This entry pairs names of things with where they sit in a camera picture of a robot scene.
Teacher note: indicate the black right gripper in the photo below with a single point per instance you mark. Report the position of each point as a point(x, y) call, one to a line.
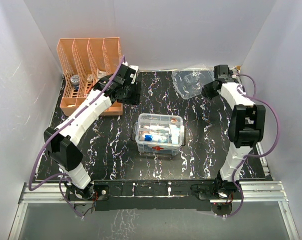
point(206, 92)

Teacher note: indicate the white blue bandage roll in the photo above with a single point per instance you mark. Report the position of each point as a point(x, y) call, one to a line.
point(154, 138)

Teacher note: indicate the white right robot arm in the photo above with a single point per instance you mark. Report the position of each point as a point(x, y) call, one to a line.
point(246, 127)

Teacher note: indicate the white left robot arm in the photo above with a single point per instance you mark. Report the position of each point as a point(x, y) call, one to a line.
point(62, 142)

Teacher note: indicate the aluminium frame rail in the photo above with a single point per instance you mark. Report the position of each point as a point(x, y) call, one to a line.
point(265, 214)

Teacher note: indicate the clear divided tray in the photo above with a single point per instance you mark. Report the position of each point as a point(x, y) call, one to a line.
point(148, 123)

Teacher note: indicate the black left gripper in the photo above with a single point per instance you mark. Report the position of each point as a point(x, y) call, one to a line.
point(133, 100)

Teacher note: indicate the clear plastic box lid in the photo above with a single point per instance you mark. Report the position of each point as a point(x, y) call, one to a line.
point(188, 82)

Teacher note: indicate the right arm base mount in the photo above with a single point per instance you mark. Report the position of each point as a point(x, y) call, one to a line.
point(210, 192)

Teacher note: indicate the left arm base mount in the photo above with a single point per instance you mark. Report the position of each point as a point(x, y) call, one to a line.
point(93, 193)

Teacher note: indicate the orange plastic file organizer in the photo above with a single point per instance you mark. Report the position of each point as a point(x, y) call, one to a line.
point(85, 57)

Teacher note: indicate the white gauze packet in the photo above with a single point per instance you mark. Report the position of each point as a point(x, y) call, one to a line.
point(177, 134)

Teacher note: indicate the round blue white tin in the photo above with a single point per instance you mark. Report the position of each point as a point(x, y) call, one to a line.
point(75, 80)

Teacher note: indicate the white paper packet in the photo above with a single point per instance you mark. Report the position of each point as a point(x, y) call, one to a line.
point(101, 74)

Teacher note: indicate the clear plastic storage box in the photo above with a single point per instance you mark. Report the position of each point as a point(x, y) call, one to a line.
point(147, 148)

